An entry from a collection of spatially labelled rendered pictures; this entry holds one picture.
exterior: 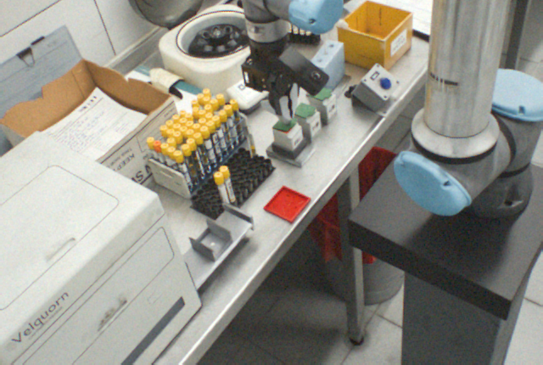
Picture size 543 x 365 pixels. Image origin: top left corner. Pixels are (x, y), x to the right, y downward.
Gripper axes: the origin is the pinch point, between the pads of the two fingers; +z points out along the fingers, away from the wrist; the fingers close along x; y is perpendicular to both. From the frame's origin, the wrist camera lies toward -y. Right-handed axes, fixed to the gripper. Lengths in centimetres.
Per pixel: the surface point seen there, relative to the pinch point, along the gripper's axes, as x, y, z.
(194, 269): 35.1, -2.0, 5.9
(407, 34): -42.6, -5.6, 4.7
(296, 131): -0.3, -1.0, 3.0
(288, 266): -21, 27, 98
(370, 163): -46, 7, 59
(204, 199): 20.7, 7.7, 7.5
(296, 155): 1.6, -1.6, 8.1
